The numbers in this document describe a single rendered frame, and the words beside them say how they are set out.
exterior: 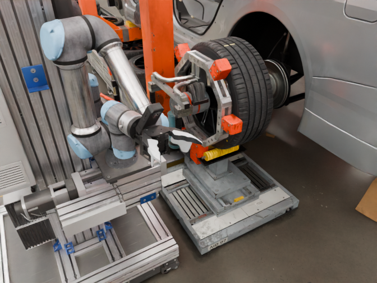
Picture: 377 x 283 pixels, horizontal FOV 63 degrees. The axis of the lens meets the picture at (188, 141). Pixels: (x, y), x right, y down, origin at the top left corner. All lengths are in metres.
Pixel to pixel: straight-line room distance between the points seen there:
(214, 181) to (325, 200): 0.89
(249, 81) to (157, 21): 0.72
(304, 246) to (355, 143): 0.88
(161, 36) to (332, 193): 1.74
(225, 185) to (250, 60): 0.90
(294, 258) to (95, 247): 1.22
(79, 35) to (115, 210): 0.72
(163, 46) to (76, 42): 1.06
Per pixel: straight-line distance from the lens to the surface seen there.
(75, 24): 1.12
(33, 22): 1.31
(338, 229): 2.43
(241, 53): 1.73
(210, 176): 2.24
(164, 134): 0.85
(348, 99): 1.60
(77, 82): 1.16
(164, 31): 2.06
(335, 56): 1.61
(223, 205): 2.12
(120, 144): 1.02
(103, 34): 1.14
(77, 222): 1.37
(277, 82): 2.05
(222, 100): 1.60
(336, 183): 2.78
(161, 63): 2.11
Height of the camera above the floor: 1.71
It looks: 35 degrees down
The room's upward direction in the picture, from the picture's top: straight up
